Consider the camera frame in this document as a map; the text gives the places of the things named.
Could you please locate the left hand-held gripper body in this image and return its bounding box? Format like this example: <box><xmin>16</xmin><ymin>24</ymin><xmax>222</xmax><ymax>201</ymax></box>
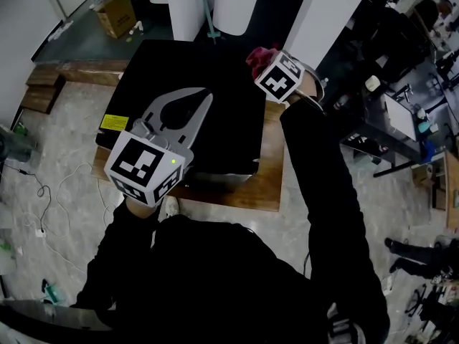
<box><xmin>103</xmin><ymin>118</ymin><xmax>195</xmax><ymax>208</ymax></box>

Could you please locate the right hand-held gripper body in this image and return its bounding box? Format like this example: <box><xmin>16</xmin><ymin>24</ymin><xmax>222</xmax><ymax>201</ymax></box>
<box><xmin>254</xmin><ymin>50</ymin><xmax>306</xmax><ymax>104</ymax></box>

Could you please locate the black mini fridge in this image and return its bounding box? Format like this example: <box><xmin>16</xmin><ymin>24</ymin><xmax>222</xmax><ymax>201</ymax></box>
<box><xmin>95</xmin><ymin>39</ymin><xmax>267</xmax><ymax>177</ymax></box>

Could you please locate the pink cleaning cloth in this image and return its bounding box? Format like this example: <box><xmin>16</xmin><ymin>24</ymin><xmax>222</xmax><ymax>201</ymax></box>
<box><xmin>245</xmin><ymin>43</ymin><xmax>283</xmax><ymax>81</ymax></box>

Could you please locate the person's right forearm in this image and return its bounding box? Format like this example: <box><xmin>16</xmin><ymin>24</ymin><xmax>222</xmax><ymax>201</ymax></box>
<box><xmin>279</xmin><ymin>70</ymin><xmax>374</xmax><ymax>264</ymax></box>

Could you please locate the person's left forearm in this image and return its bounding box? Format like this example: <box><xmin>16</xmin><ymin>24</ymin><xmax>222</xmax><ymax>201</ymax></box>
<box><xmin>73</xmin><ymin>195</ymin><xmax>162</xmax><ymax>310</ymax></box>

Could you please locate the person's left shoe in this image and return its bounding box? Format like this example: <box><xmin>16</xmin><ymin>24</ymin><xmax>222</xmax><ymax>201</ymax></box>
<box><xmin>158</xmin><ymin>196</ymin><xmax>180</xmax><ymax>224</ymax></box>

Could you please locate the large white black robot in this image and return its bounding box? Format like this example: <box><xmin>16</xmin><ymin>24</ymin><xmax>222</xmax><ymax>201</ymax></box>
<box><xmin>213</xmin><ymin>0</ymin><xmax>265</xmax><ymax>37</ymax></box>

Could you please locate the wooden step platform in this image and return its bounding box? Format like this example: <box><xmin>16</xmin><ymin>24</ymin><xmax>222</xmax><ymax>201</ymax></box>
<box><xmin>19</xmin><ymin>59</ymin><xmax>130</xmax><ymax>114</ymax></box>

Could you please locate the low wooden table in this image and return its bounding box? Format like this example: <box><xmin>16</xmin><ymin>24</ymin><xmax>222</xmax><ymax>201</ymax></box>
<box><xmin>91</xmin><ymin>100</ymin><xmax>286</xmax><ymax>213</ymax></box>

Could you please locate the open cardboard box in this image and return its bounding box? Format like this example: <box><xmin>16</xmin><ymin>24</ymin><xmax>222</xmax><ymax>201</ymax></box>
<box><xmin>93</xmin><ymin>0</ymin><xmax>138</xmax><ymax>39</ymax></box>

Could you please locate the black shelf table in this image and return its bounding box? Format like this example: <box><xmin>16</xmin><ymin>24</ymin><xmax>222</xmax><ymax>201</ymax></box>
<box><xmin>336</xmin><ymin>73</ymin><xmax>431</xmax><ymax>178</ymax></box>

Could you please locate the white board sheet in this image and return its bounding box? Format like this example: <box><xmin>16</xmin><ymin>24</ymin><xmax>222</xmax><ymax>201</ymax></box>
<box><xmin>383</xmin><ymin>93</ymin><xmax>419</xmax><ymax>142</ymax></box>

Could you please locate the person's black top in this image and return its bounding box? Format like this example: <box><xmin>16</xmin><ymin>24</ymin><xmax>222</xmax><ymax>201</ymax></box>
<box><xmin>71</xmin><ymin>215</ymin><xmax>392</xmax><ymax>344</ymax></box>

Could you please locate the blue bag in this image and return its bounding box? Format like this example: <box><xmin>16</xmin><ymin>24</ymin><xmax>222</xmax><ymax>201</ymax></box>
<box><xmin>421</xmin><ymin>140</ymin><xmax>437</xmax><ymax>163</ymax></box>

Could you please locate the light wooden desk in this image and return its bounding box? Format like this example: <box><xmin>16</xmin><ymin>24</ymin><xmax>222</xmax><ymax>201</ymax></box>
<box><xmin>433</xmin><ymin>150</ymin><xmax>459</xmax><ymax>229</ymax></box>

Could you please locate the white floor cable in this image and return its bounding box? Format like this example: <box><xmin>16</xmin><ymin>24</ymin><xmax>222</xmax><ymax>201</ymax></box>
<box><xmin>53</xmin><ymin>161</ymin><xmax>115</xmax><ymax>275</ymax></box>

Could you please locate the teal long-handled mop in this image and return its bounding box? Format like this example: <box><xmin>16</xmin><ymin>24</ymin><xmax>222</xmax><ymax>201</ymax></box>
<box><xmin>197</xmin><ymin>0</ymin><xmax>222</xmax><ymax>45</ymax></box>

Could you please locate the black floor cable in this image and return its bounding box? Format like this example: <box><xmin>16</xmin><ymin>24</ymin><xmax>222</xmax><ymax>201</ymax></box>
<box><xmin>3</xmin><ymin>163</ymin><xmax>53</xmax><ymax>232</ymax></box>

